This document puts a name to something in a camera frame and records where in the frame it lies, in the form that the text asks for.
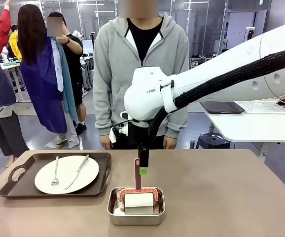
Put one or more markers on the pink lint roller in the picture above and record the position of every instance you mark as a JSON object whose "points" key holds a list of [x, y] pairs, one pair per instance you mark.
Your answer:
{"points": [[137, 200]]}

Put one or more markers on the person in black t-shirt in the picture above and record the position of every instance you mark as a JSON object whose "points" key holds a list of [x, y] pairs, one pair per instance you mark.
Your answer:
{"points": [[76, 74]]}

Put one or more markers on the silver fork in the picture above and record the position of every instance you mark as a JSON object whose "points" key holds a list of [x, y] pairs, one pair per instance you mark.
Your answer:
{"points": [[55, 172]]}

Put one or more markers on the stainless steel container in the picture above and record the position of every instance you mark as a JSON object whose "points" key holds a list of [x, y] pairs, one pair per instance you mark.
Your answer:
{"points": [[135, 219]]}

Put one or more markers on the white background table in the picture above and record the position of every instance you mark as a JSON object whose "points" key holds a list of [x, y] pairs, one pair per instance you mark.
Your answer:
{"points": [[243, 128]]}

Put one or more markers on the white shoe rack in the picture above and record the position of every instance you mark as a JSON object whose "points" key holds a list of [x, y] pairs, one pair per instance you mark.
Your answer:
{"points": [[201, 60]]}

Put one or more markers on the person's right hand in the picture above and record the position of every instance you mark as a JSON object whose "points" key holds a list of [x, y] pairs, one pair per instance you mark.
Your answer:
{"points": [[104, 142]]}

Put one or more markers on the black camera stand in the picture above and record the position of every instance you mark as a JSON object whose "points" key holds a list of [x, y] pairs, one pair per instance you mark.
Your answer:
{"points": [[249, 30]]}

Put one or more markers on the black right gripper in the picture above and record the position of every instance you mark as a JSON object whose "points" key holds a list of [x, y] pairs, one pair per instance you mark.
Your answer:
{"points": [[138, 134]]}

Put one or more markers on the white round plate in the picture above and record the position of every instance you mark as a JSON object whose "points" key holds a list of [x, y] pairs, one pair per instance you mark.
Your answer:
{"points": [[66, 172]]}

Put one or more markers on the person's left forearm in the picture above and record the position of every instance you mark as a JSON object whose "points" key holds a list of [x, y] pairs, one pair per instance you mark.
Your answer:
{"points": [[179, 123]]}

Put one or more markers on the person's left hand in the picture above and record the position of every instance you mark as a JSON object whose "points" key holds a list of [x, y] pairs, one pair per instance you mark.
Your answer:
{"points": [[169, 142]]}

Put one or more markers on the person in grey hoodie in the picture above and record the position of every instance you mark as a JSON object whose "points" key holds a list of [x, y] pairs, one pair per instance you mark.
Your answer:
{"points": [[113, 74]]}

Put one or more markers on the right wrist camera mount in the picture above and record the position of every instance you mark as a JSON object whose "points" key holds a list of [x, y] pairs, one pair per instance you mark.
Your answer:
{"points": [[114, 134]]}

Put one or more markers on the black stool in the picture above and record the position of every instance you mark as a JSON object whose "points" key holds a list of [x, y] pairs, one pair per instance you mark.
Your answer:
{"points": [[212, 140]]}

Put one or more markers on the long-haired woman purple apron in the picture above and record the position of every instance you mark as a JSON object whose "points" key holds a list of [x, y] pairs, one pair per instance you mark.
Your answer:
{"points": [[41, 81]]}

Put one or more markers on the person's right forearm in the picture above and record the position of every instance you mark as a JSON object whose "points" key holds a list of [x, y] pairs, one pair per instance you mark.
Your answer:
{"points": [[103, 113]]}

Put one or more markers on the person in yellow top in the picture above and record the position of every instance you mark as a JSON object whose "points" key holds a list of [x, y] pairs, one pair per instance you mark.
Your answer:
{"points": [[14, 47]]}

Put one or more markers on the brown tray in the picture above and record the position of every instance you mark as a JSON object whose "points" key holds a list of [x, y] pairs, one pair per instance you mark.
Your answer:
{"points": [[24, 190], [222, 108]]}

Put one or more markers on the silver knife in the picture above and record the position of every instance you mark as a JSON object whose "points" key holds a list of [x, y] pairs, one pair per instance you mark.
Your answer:
{"points": [[79, 168]]}

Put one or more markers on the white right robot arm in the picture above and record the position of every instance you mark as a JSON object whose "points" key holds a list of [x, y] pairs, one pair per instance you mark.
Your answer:
{"points": [[206, 66]]}

